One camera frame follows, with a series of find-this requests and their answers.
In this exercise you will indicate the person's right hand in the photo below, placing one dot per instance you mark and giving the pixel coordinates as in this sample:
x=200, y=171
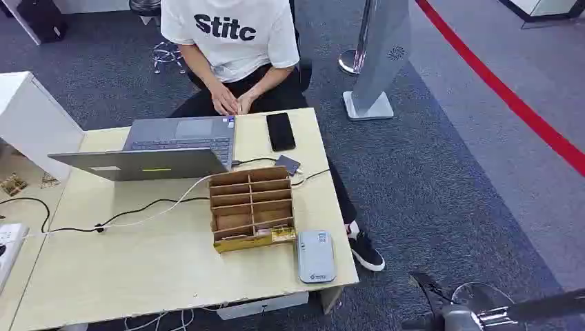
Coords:
x=223, y=99

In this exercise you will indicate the black smartphone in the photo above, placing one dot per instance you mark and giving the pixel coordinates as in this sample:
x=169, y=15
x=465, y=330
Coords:
x=280, y=132

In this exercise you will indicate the chrome base stool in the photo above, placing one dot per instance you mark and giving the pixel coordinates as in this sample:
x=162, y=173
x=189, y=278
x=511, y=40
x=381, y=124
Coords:
x=167, y=54

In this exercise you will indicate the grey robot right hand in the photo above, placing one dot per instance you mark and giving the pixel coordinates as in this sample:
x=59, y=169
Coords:
x=459, y=319

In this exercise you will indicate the yellow card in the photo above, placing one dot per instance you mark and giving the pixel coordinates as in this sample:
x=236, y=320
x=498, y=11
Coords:
x=283, y=234

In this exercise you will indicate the clear round disc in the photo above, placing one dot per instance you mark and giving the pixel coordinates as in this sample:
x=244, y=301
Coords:
x=484, y=297

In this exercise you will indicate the white power strip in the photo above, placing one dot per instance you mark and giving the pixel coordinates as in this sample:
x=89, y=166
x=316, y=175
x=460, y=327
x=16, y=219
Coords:
x=9, y=251

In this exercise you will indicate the small grey adapter box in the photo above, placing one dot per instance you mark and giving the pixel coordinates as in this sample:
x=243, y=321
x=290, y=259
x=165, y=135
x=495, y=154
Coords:
x=287, y=164

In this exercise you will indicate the grey laptop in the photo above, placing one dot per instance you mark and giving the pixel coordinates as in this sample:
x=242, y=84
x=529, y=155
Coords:
x=183, y=133

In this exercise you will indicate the black bag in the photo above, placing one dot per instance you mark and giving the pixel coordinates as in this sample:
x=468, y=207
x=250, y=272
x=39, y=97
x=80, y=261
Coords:
x=42, y=20

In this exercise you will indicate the small patterned floor piece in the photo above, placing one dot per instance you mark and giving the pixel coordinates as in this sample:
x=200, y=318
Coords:
x=49, y=181
x=13, y=184

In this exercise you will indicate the black office chair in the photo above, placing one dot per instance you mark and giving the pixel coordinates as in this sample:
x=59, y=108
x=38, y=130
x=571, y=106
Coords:
x=303, y=68

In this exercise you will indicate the wooden compartment card box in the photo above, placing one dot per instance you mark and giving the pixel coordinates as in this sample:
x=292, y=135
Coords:
x=251, y=208

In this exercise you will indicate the grey sign stand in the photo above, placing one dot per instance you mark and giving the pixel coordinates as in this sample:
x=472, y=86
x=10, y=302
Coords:
x=381, y=50

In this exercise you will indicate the dark display platform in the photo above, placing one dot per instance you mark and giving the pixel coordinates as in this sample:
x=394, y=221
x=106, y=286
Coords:
x=544, y=10

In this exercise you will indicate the person's left hand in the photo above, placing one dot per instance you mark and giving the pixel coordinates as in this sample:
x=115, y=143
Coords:
x=246, y=102

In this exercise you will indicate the pale pink card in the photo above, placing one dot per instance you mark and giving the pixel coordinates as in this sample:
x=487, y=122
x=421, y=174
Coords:
x=263, y=232

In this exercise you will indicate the person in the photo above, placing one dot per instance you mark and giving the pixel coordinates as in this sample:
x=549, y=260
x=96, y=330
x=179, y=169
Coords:
x=228, y=50

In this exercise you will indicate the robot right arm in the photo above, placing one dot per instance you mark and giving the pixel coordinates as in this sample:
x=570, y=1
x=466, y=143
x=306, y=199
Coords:
x=530, y=310

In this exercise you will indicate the white cabinet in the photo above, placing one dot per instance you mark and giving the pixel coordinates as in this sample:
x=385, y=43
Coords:
x=36, y=123

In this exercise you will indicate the black and white shoe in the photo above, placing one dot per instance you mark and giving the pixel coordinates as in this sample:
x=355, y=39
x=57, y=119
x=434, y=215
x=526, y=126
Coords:
x=365, y=252

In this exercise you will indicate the chrome stanchion post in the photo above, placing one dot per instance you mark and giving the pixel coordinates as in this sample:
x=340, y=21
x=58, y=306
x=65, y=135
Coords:
x=357, y=55

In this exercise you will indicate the white box under desk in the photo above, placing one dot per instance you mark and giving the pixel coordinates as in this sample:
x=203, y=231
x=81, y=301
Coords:
x=263, y=305

